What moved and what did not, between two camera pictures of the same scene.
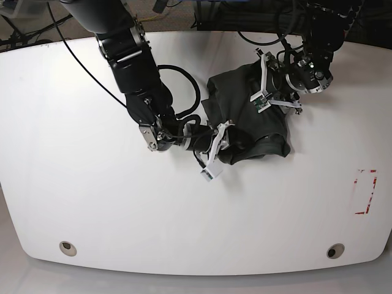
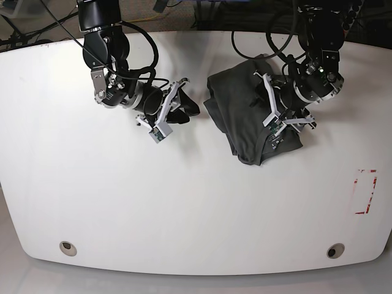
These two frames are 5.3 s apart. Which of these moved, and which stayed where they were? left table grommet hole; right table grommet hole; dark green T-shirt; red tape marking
Moved: dark green T-shirt
Stayed: right table grommet hole; left table grommet hole; red tape marking
